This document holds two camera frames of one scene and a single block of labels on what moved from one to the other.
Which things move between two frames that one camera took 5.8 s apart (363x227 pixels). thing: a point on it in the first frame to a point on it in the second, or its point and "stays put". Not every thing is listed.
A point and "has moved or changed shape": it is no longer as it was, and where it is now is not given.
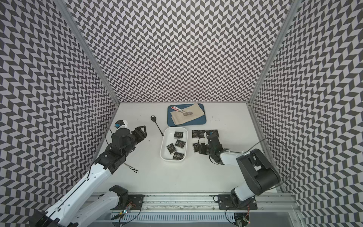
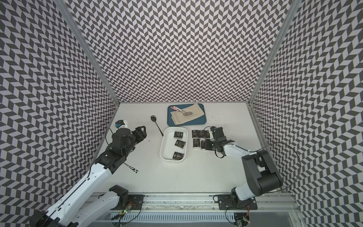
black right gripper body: x=206 y=150 to x=211 y=145
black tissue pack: x=178 y=135 stays put
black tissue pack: x=194 y=133 stays put
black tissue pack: x=171 y=148 has moved or changed shape
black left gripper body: x=129 y=147 stays put
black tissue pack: x=180 y=144 stays put
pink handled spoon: x=184 y=113 stays put
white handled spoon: x=188 y=112 stays put
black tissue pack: x=195 y=147 has moved or changed shape
